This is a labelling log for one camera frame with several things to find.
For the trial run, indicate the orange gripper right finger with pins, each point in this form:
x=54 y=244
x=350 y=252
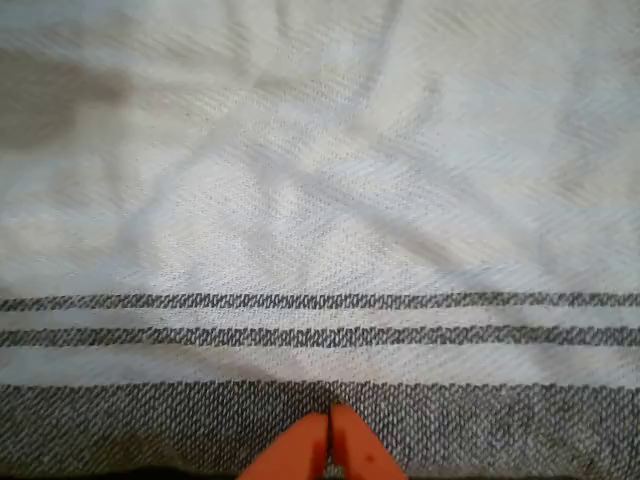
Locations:
x=362 y=450

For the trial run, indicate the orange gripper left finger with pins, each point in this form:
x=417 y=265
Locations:
x=295 y=452

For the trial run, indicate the white striped towel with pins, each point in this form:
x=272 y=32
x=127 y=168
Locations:
x=320 y=200

